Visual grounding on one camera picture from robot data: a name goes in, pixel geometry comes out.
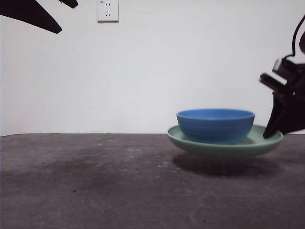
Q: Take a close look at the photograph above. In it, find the black camera cable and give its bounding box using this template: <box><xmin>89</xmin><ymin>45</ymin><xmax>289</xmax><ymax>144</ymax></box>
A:
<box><xmin>289</xmin><ymin>14</ymin><xmax>305</xmax><ymax>59</ymax></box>

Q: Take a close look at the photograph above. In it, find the white wall socket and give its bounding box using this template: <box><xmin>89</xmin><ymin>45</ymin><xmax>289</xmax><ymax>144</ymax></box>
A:
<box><xmin>97</xmin><ymin>0</ymin><xmax>120</xmax><ymax>24</ymax></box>

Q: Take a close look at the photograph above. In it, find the blue bowl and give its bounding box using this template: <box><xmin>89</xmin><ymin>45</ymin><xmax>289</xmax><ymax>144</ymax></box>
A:
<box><xmin>176</xmin><ymin>108</ymin><xmax>255</xmax><ymax>146</ymax></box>

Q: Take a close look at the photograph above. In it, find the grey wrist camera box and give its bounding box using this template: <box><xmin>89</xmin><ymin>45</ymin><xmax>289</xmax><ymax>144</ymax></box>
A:
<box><xmin>271</xmin><ymin>56</ymin><xmax>297</xmax><ymax>79</ymax></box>

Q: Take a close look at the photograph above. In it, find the green plate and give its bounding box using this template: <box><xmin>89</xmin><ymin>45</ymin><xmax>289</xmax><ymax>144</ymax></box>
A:
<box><xmin>166</xmin><ymin>124</ymin><xmax>285</xmax><ymax>158</ymax></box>

